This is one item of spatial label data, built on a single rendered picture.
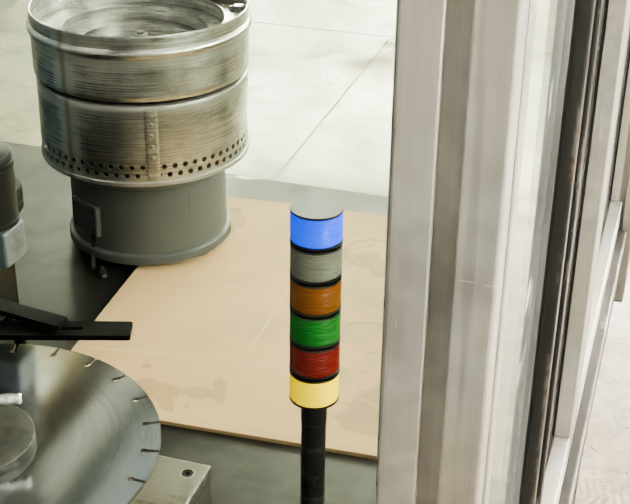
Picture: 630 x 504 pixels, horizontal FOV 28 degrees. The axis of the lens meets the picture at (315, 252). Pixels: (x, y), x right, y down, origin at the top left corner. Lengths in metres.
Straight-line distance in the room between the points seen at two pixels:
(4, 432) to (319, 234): 0.33
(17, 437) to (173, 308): 0.61
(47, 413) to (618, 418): 1.88
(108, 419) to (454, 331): 0.68
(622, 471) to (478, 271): 2.23
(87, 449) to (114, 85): 0.65
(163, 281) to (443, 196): 1.29
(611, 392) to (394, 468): 2.40
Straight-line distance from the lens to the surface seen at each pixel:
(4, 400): 1.11
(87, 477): 1.09
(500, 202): 0.48
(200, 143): 1.70
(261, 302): 1.71
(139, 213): 1.76
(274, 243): 1.86
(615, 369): 3.03
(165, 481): 1.24
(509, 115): 0.47
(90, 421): 1.15
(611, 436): 2.81
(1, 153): 1.26
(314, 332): 1.08
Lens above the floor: 1.62
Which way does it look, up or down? 28 degrees down
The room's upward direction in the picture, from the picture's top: 1 degrees clockwise
